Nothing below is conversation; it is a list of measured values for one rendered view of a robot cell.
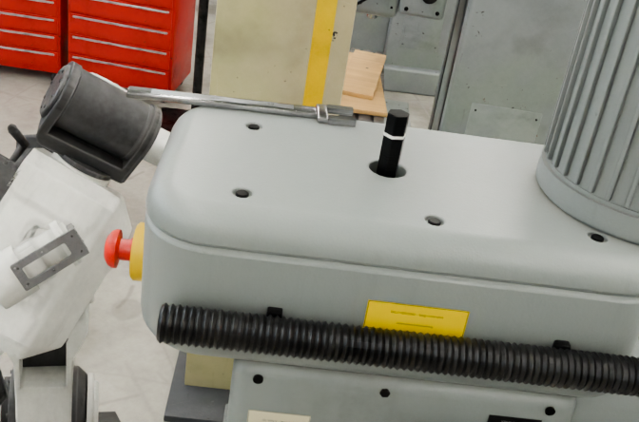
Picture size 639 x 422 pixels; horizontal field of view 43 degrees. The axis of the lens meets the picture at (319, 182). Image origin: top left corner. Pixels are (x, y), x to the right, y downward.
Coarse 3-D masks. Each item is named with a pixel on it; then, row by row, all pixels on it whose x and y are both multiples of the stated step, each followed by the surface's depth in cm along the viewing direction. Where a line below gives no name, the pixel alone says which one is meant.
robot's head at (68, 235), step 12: (60, 228) 101; (72, 228) 100; (60, 240) 99; (72, 240) 99; (36, 252) 98; (72, 252) 99; (84, 252) 100; (12, 264) 97; (24, 264) 98; (60, 264) 99; (24, 276) 98; (36, 276) 99; (48, 276) 99; (24, 288) 98
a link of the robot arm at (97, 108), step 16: (80, 80) 111; (96, 80) 114; (80, 96) 111; (96, 96) 112; (112, 96) 114; (64, 112) 111; (80, 112) 111; (96, 112) 112; (112, 112) 113; (128, 112) 114; (144, 112) 116; (64, 128) 113; (80, 128) 113; (96, 128) 113; (112, 128) 114; (128, 128) 114; (144, 128) 115; (96, 144) 116; (112, 144) 115; (128, 144) 115
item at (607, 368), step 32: (160, 320) 68; (192, 320) 68; (224, 320) 69; (256, 320) 69; (288, 320) 70; (256, 352) 70; (288, 352) 69; (320, 352) 69; (352, 352) 69; (384, 352) 69; (416, 352) 69; (448, 352) 70; (480, 352) 70; (512, 352) 70; (544, 352) 71; (576, 352) 71; (544, 384) 71; (576, 384) 70; (608, 384) 71
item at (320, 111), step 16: (128, 96) 85; (144, 96) 85; (160, 96) 86; (176, 96) 86; (192, 96) 86; (208, 96) 87; (272, 112) 87; (288, 112) 87; (304, 112) 87; (320, 112) 88; (336, 112) 89; (352, 112) 90
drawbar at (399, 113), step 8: (392, 112) 77; (400, 112) 77; (392, 120) 76; (400, 120) 76; (392, 128) 76; (400, 128) 76; (384, 136) 77; (400, 136) 77; (384, 144) 78; (392, 144) 77; (400, 144) 77; (384, 152) 78; (392, 152) 78; (400, 152) 78; (384, 160) 78; (392, 160) 78; (384, 168) 78; (392, 168) 78; (384, 176) 79; (392, 176) 79
